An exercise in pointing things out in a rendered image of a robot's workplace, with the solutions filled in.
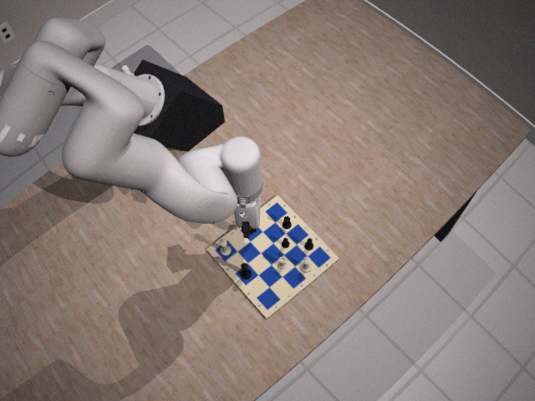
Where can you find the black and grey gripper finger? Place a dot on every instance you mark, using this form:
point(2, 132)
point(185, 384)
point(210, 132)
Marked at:
point(245, 227)

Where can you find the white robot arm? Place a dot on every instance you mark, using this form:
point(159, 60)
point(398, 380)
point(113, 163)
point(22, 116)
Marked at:
point(99, 146)

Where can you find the white chess king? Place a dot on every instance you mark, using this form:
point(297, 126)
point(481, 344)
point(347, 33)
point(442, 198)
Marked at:
point(225, 250)

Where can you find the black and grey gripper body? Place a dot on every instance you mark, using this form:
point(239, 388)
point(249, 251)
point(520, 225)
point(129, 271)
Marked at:
point(250, 213)

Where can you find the blue and cream chessboard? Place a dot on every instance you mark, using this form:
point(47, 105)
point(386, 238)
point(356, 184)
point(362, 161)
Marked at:
point(270, 288)

